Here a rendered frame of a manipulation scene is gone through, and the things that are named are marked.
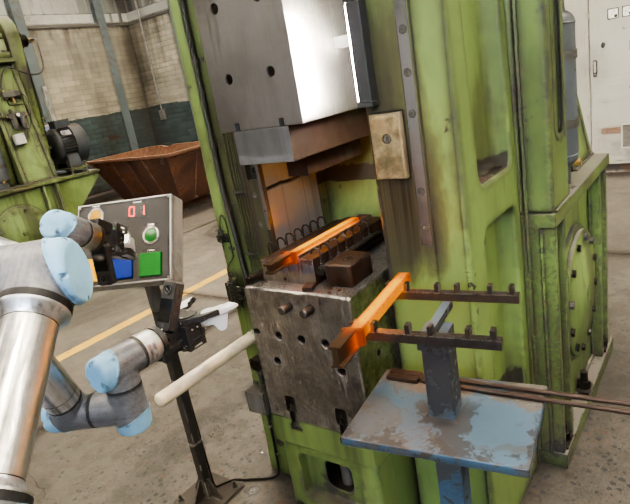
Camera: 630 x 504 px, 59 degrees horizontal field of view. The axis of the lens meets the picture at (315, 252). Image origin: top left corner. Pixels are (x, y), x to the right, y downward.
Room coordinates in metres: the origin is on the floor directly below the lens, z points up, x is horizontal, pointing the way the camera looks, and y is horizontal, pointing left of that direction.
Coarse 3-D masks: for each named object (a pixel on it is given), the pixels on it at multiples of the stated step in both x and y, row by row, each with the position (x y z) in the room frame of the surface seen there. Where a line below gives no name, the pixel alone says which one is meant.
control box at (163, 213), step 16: (80, 208) 1.85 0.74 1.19; (96, 208) 1.83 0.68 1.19; (112, 208) 1.82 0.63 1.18; (128, 208) 1.80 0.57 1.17; (160, 208) 1.77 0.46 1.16; (176, 208) 1.79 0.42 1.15; (128, 224) 1.78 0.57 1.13; (144, 224) 1.76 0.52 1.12; (160, 224) 1.74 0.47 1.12; (176, 224) 1.77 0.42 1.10; (128, 240) 1.75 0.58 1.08; (144, 240) 1.73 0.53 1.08; (160, 240) 1.72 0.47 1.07; (176, 240) 1.74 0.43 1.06; (176, 256) 1.71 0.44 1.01; (176, 272) 1.69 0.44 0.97; (96, 288) 1.73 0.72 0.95; (112, 288) 1.74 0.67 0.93
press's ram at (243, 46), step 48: (192, 0) 1.65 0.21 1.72; (240, 0) 1.54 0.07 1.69; (288, 0) 1.48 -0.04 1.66; (336, 0) 1.65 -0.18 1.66; (240, 48) 1.56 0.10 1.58; (288, 48) 1.46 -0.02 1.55; (336, 48) 1.60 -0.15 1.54; (240, 96) 1.58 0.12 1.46; (288, 96) 1.48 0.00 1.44; (336, 96) 1.59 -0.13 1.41
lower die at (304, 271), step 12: (324, 228) 1.85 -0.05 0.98; (372, 228) 1.76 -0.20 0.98; (300, 240) 1.75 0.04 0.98; (324, 240) 1.63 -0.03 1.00; (348, 240) 1.64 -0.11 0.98; (276, 252) 1.67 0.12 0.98; (312, 252) 1.56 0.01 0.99; (324, 252) 1.54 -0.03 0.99; (336, 252) 1.59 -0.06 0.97; (300, 264) 1.52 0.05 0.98; (312, 264) 1.49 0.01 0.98; (264, 276) 1.61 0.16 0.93; (276, 276) 1.58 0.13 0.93; (288, 276) 1.55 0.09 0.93; (300, 276) 1.53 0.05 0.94; (312, 276) 1.50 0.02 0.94; (324, 276) 1.52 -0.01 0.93
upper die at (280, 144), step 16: (352, 112) 1.74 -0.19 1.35; (272, 128) 1.53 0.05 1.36; (288, 128) 1.49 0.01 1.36; (304, 128) 1.54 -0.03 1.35; (320, 128) 1.60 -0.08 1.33; (336, 128) 1.66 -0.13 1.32; (352, 128) 1.73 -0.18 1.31; (368, 128) 1.80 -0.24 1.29; (240, 144) 1.61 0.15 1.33; (256, 144) 1.57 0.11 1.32; (272, 144) 1.53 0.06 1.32; (288, 144) 1.50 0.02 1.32; (304, 144) 1.54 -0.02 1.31; (320, 144) 1.59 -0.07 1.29; (336, 144) 1.65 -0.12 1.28; (240, 160) 1.61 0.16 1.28; (256, 160) 1.58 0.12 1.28; (272, 160) 1.54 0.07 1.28; (288, 160) 1.50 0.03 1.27
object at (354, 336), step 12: (396, 276) 1.28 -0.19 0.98; (408, 276) 1.28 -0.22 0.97; (384, 288) 1.22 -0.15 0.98; (396, 288) 1.21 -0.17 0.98; (384, 300) 1.15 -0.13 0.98; (372, 312) 1.10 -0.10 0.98; (384, 312) 1.13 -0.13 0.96; (360, 324) 1.05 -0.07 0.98; (348, 336) 0.98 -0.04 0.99; (360, 336) 1.01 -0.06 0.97; (336, 348) 0.94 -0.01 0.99; (348, 348) 0.98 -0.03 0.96; (336, 360) 0.95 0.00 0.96; (348, 360) 0.96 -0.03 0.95
